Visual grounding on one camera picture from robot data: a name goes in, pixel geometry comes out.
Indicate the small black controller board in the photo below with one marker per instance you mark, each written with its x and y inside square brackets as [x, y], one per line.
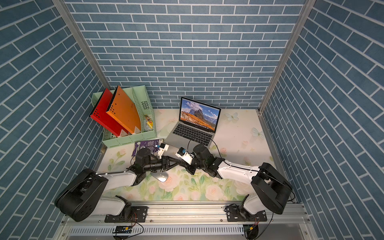
[123, 230]

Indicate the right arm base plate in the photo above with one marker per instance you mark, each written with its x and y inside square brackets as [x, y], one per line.
[238, 213]

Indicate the mint green file organizer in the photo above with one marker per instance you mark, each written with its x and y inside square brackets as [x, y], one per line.
[144, 107]

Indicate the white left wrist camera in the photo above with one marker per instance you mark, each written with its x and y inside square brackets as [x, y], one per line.
[162, 148]

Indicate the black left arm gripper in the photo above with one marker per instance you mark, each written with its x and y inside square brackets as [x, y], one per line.
[164, 163]

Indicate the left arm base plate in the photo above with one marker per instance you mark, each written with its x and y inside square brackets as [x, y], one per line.
[129, 213]

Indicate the orange file folder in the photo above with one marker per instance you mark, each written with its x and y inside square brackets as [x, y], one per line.
[124, 111]

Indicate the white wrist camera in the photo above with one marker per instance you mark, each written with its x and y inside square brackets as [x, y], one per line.
[162, 148]
[185, 155]

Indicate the purple book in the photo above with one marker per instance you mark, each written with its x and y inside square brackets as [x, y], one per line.
[150, 144]

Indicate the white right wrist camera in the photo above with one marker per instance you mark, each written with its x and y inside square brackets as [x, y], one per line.
[185, 155]

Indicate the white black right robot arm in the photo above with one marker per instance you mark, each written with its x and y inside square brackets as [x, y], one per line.
[272, 190]

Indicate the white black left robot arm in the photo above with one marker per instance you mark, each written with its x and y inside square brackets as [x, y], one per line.
[83, 195]

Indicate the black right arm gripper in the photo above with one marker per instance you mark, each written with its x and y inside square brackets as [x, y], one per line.
[191, 170]

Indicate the silver laptop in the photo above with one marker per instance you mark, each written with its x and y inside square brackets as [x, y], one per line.
[197, 124]

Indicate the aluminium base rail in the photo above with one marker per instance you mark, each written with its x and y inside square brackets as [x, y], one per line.
[193, 221]

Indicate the red file folder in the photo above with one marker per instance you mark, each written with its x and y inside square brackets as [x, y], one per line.
[99, 114]

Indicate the silver wireless mouse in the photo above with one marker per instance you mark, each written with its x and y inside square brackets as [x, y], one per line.
[161, 176]

